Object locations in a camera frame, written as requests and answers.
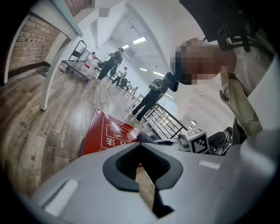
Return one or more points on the black platform trolley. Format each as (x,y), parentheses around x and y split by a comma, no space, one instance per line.
(75,68)

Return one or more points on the person's head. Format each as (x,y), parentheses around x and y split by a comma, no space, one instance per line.
(197,63)

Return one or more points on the person's light grey jacket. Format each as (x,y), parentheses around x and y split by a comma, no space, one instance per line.
(258,72)

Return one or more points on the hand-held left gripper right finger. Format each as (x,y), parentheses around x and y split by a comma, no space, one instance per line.
(192,186)

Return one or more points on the black chest-mounted device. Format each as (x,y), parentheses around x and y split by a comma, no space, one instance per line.
(232,37)

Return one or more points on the red box with white print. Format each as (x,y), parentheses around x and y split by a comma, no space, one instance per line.
(98,131)

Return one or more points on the ceiling light panels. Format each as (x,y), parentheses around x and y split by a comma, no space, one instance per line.
(139,40)

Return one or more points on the black and green backpack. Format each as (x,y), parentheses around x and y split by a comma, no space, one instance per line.
(155,84)

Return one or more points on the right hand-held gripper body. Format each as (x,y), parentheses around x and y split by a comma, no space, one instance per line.
(198,142)

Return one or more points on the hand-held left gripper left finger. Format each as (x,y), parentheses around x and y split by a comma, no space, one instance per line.
(87,186)

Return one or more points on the dark blue cloth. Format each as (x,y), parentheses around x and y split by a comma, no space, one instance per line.
(144,137)

